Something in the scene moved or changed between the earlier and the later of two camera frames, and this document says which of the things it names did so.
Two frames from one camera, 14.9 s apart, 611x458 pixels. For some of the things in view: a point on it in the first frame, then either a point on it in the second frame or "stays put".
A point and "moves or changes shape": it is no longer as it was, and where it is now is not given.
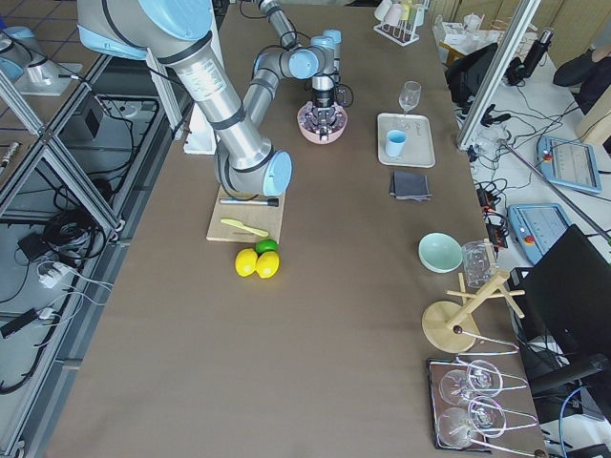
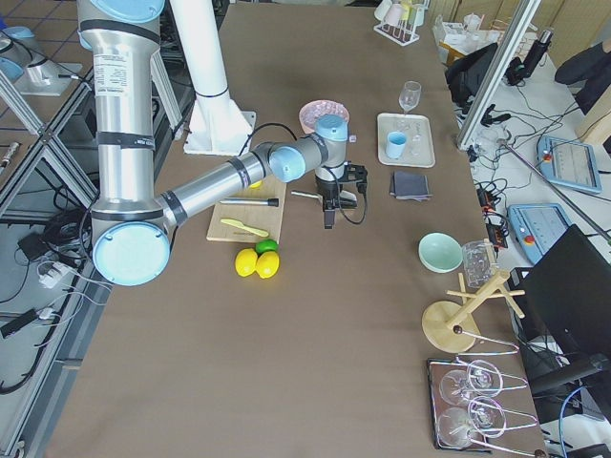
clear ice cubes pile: (306, 118) stays put
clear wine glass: (410, 95) stays put
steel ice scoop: (324, 132) moves or changes shape
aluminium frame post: (520, 22) stays put
